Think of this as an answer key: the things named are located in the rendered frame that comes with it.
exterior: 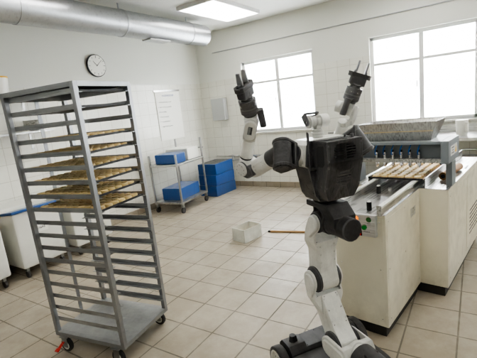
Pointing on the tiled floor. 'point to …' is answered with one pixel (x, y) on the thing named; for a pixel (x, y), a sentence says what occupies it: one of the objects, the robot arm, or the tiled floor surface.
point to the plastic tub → (246, 231)
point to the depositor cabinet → (445, 226)
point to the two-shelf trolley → (179, 182)
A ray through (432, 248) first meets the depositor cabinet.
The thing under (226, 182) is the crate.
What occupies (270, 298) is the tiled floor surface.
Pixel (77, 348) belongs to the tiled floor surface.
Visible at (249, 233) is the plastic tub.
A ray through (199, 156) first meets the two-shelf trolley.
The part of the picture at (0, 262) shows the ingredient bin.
